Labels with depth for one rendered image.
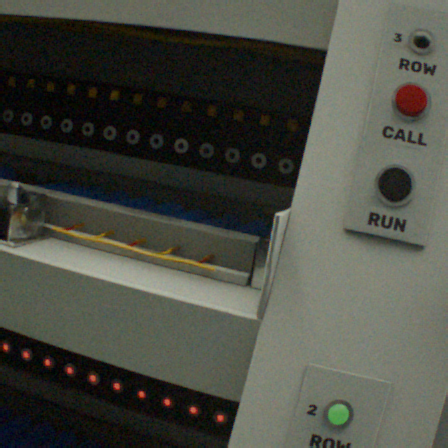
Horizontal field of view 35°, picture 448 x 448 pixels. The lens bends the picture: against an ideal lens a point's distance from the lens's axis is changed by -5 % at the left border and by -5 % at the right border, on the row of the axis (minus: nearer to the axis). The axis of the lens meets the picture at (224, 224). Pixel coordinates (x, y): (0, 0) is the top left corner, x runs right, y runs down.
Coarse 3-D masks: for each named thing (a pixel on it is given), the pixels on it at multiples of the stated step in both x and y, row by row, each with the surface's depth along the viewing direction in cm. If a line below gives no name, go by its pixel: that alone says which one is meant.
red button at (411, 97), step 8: (400, 88) 34; (408, 88) 34; (416, 88) 34; (400, 96) 34; (408, 96) 34; (416, 96) 34; (424, 96) 34; (400, 104) 34; (408, 104) 34; (416, 104) 34; (424, 104) 34; (408, 112) 34; (416, 112) 34
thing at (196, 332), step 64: (256, 192) 54; (0, 256) 39; (64, 256) 39; (256, 256) 39; (0, 320) 39; (64, 320) 38; (128, 320) 37; (192, 320) 35; (256, 320) 34; (192, 384) 36
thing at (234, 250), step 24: (0, 192) 45; (48, 192) 44; (48, 216) 44; (72, 216) 43; (96, 216) 43; (120, 216) 42; (144, 216) 42; (96, 240) 41; (120, 240) 42; (144, 240) 42; (168, 240) 41; (192, 240) 41; (216, 240) 41; (240, 240) 40; (192, 264) 39; (216, 264) 41; (240, 264) 40
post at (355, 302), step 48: (384, 0) 36; (432, 0) 35; (336, 48) 36; (336, 96) 35; (336, 144) 35; (336, 192) 35; (288, 240) 35; (336, 240) 34; (384, 240) 34; (432, 240) 33; (288, 288) 34; (336, 288) 34; (384, 288) 33; (432, 288) 33; (288, 336) 34; (336, 336) 33; (384, 336) 33; (432, 336) 32; (288, 384) 33; (432, 384) 32; (240, 432) 34; (288, 432) 33; (384, 432) 32; (432, 432) 31
